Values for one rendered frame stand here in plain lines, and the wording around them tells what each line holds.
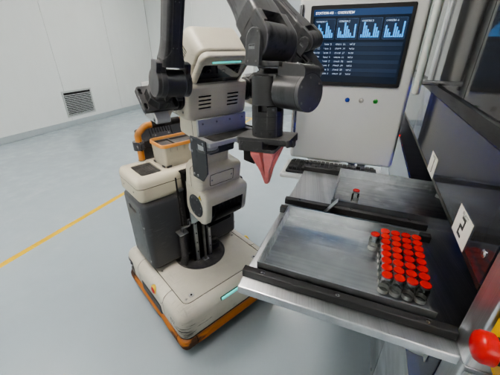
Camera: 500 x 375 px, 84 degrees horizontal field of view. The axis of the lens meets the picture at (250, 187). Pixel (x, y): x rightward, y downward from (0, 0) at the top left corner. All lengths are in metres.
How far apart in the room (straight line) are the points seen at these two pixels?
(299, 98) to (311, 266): 0.39
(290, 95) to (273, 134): 0.09
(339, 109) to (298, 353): 1.19
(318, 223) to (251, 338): 0.93
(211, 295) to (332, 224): 0.79
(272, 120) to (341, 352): 1.33
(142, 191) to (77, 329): 0.88
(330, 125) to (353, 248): 0.80
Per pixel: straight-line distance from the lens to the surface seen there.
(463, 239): 0.66
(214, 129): 1.05
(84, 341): 1.80
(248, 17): 0.52
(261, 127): 0.50
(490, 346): 0.48
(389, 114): 1.42
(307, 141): 1.46
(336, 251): 0.73
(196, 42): 0.98
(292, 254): 0.69
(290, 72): 0.45
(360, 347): 1.67
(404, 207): 0.99
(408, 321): 0.61
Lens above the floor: 1.33
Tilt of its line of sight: 27 degrees down
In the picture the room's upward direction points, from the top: straight up
